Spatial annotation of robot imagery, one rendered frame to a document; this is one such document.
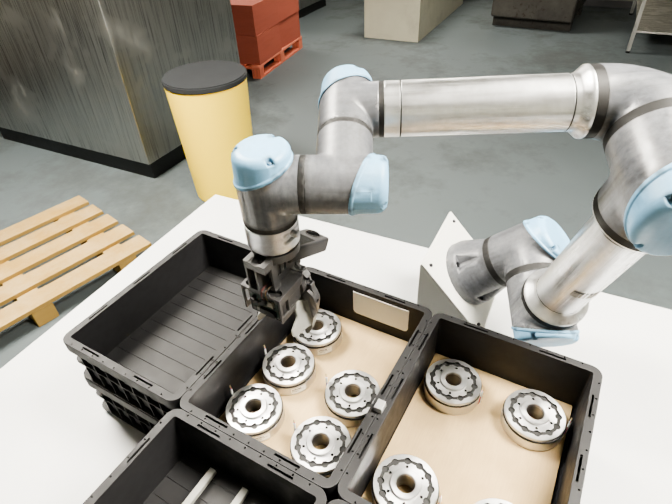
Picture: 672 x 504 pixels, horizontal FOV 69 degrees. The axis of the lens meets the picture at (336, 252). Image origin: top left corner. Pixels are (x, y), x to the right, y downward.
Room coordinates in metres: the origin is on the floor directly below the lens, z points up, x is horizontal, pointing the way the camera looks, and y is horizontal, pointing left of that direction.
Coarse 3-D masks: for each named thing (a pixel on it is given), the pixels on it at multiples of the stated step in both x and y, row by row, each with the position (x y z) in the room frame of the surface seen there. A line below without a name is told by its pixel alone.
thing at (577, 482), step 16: (432, 320) 0.63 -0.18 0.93; (448, 320) 0.63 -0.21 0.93; (496, 336) 0.59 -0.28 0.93; (416, 352) 0.56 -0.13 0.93; (544, 352) 0.55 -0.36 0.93; (576, 368) 0.51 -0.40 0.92; (592, 368) 0.51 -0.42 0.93; (400, 384) 0.50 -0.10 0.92; (592, 384) 0.48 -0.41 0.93; (592, 400) 0.45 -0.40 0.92; (384, 416) 0.44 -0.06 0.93; (592, 416) 0.42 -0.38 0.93; (368, 432) 0.41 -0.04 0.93; (592, 432) 0.39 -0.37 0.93; (368, 448) 0.38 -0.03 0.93; (352, 464) 0.36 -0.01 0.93; (576, 464) 0.34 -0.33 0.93; (352, 480) 0.34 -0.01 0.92; (576, 480) 0.33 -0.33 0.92; (352, 496) 0.31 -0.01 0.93; (576, 496) 0.30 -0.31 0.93
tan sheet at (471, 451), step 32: (512, 384) 0.55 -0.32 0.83; (416, 416) 0.50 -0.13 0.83; (448, 416) 0.49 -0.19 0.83; (480, 416) 0.49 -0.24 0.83; (416, 448) 0.44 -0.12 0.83; (448, 448) 0.43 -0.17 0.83; (480, 448) 0.43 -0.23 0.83; (512, 448) 0.43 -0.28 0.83; (448, 480) 0.38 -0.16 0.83; (480, 480) 0.38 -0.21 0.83; (512, 480) 0.37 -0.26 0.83; (544, 480) 0.37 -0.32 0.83
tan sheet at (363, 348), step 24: (288, 336) 0.70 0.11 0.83; (360, 336) 0.69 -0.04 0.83; (384, 336) 0.69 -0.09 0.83; (336, 360) 0.63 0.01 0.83; (360, 360) 0.63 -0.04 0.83; (384, 360) 0.62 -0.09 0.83; (312, 384) 0.58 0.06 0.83; (288, 408) 0.53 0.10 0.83; (312, 408) 0.52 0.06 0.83; (288, 432) 0.48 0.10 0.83; (288, 456) 0.43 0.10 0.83
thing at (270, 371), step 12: (276, 348) 0.64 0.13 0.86; (288, 348) 0.64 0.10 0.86; (300, 348) 0.64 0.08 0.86; (264, 360) 0.61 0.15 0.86; (312, 360) 0.61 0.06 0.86; (264, 372) 0.59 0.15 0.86; (276, 372) 0.58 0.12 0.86; (300, 372) 0.58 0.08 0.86; (276, 384) 0.56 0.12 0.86; (288, 384) 0.56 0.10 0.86
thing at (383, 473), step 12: (396, 456) 0.41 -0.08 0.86; (408, 456) 0.40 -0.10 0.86; (384, 468) 0.39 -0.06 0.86; (396, 468) 0.39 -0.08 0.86; (408, 468) 0.38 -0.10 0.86; (420, 468) 0.39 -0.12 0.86; (384, 480) 0.37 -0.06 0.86; (432, 480) 0.36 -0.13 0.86; (384, 492) 0.35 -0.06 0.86; (420, 492) 0.35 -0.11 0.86; (432, 492) 0.35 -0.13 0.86
